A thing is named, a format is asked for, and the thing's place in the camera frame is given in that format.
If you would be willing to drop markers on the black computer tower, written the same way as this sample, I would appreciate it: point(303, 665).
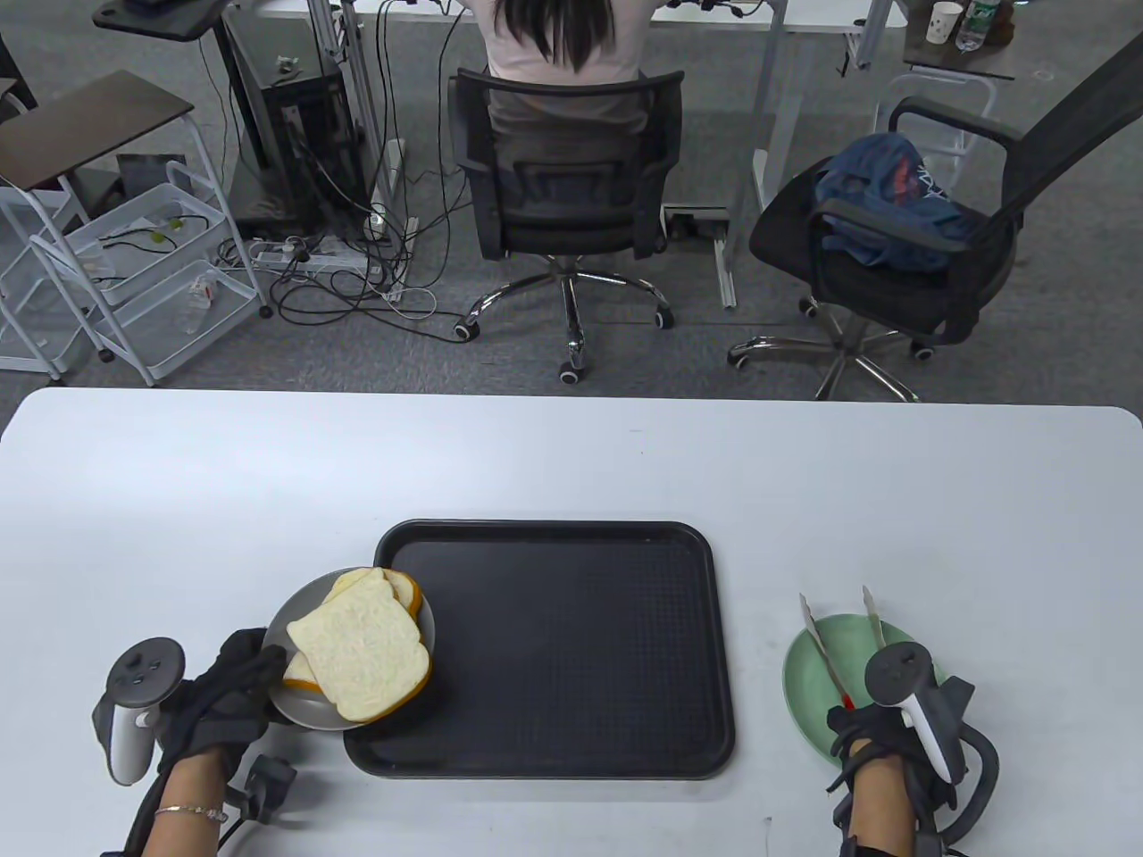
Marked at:
point(308, 152)

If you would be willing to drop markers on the white metal stool frame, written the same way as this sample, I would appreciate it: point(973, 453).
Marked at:
point(938, 85)

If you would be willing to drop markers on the person's left hand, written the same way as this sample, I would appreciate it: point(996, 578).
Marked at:
point(223, 701)

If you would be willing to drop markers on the person's right hand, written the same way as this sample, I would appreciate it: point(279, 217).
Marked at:
point(884, 736)

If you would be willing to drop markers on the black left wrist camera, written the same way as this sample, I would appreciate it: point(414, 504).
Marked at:
point(268, 786)

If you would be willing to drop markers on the grey metal plate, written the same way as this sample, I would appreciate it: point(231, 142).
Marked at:
point(295, 616)

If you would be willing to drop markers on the clear plastic water bottle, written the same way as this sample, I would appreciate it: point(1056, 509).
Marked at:
point(973, 27)

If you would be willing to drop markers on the person's left forearm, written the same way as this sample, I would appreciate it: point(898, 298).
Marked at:
point(183, 835)

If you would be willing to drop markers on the grey hand controller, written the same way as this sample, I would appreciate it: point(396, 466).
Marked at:
point(143, 674)
point(897, 674)

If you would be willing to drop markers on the black food tray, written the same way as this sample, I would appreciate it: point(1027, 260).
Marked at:
point(580, 661)

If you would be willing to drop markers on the toast slice with orange crust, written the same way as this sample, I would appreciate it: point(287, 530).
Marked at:
point(402, 585)

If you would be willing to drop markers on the black office chair with armrests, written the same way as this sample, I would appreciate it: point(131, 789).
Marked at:
point(893, 295)

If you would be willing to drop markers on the dark-top small table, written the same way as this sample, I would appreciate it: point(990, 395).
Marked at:
point(960, 61)

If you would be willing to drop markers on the white paper cup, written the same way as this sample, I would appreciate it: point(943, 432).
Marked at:
point(943, 25)

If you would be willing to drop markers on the empty plastic bottle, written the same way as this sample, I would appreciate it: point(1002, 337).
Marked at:
point(198, 303)

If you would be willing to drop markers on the person's right forearm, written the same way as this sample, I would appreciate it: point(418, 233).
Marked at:
point(884, 808)

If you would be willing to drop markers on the green plate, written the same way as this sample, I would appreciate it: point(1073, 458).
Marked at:
point(808, 705)

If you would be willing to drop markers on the pale toast slice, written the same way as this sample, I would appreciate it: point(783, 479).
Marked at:
point(366, 652)

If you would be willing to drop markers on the aluminium frame post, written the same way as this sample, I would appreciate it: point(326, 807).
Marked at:
point(353, 89)

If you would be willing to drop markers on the black mesh office chair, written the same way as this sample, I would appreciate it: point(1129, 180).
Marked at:
point(571, 196)

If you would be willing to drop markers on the white power strip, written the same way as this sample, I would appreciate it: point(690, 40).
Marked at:
point(330, 259)

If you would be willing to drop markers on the white background desk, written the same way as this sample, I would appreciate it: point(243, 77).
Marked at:
point(804, 13)

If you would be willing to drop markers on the black-top rolling stand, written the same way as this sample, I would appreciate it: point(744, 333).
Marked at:
point(156, 16)

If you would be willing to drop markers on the blue clothing bundle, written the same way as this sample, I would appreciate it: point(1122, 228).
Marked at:
point(893, 201)

